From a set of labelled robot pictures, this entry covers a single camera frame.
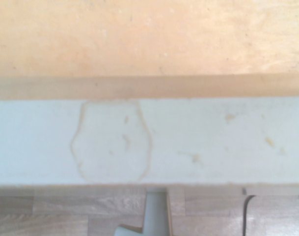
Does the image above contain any stained white wooden board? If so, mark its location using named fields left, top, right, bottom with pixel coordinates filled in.
left=0, top=0, right=299, bottom=190

